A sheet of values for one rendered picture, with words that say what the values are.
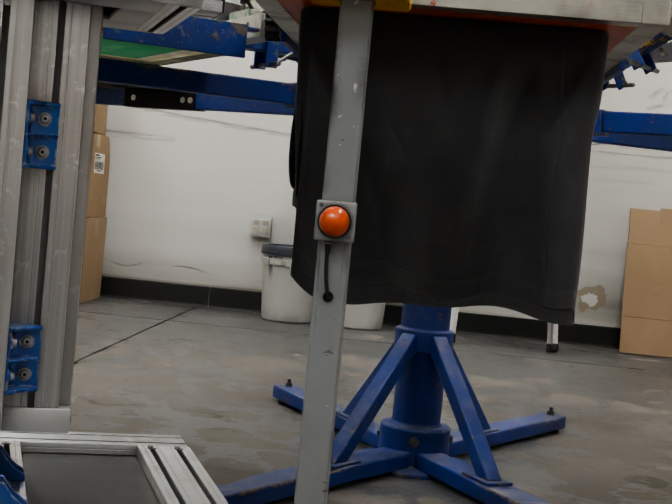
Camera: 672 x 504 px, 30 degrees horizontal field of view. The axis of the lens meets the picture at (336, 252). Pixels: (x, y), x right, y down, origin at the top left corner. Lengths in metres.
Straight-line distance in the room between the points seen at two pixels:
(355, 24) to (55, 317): 0.55
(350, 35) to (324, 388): 0.44
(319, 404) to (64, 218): 0.42
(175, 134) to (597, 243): 2.25
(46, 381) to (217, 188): 4.90
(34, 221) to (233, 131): 4.90
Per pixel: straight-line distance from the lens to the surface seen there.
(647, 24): 1.79
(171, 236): 6.62
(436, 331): 3.15
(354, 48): 1.57
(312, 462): 1.59
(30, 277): 1.70
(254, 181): 6.54
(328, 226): 1.52
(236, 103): 3.56
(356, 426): 2.98
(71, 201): 1.70
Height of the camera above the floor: 0.69
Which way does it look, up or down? 3 degrees down
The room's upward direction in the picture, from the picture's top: 5 degrees clockwise
